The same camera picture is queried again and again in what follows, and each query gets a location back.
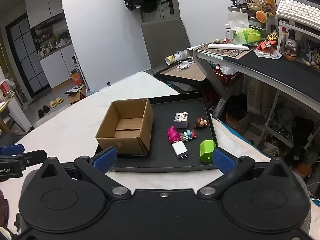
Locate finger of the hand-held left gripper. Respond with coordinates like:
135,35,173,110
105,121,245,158
0,144,25,156
0,149,48,167

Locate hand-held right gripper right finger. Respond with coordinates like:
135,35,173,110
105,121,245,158
197,147,292,201

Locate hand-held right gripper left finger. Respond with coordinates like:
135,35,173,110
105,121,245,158
37,147,132,201

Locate green tin box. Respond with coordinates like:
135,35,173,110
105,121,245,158
199,140,217,162

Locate brown cardboard box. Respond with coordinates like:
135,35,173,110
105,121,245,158
95,98,154,155

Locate small doll figurine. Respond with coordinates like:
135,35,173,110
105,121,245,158
179,129,197,142

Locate white charger plug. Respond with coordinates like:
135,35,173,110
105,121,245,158
172,141,189,159

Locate red-pink cartoon toy figure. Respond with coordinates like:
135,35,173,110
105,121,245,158
167,126,181,144

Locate black shallow tray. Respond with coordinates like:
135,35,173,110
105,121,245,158
94,92,218,173

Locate grey rabbit figurine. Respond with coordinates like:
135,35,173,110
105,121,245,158
174,112,190,128

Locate cardboard box orange print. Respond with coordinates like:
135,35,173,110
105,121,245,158
225,114,250,135

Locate open cardboard box dark lid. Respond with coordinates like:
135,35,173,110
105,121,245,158
65,84,87,105

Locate red plastic basket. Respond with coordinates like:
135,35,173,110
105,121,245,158
212,65,242,85

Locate white kitchen cabinets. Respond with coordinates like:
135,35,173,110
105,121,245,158
25,0,75,88

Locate black framed sliding door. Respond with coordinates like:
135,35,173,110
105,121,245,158
5,12,50,100

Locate dark side table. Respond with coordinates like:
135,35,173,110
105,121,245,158
156,61,208,82

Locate white face mask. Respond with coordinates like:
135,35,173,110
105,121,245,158
177,60,195,71

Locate black desk mat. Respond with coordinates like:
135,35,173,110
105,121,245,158
224,51,320,80

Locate grey desk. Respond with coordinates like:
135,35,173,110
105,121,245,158
187,40,320,155

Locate brown patterned mat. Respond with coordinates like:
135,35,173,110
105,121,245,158
197,42,258,59

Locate white remote control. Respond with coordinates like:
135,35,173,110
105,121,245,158
208,43,250,51

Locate white bottle with yellow cap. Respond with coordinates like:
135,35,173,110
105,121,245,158
165,50,188,64

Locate red packet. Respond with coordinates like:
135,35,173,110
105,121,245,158
255,40,272,50

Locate white bottle pink cap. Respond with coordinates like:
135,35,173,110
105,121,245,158
225,24,237,43

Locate green plastic bag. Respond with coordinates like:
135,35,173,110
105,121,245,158
232,28,263,45

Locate grey chair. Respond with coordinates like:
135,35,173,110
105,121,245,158
141,17,208,93

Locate panda figurine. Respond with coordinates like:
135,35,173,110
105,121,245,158
284,39,298,61

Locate clear drawer organiser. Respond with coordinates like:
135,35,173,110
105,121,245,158
229,6,270,34

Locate white tissue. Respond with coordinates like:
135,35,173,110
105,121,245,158
227,11,250,29

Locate orange slice toy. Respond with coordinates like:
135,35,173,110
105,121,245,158
255,10,268,22

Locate woven basket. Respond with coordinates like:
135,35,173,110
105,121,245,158
245,0,269,12

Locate white keyboard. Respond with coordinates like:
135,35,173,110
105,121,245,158
275,0,320,30

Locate white wire shelf rack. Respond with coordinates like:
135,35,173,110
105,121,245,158
260,90,320,150

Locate black door handle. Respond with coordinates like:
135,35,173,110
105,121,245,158
161,0,173,15

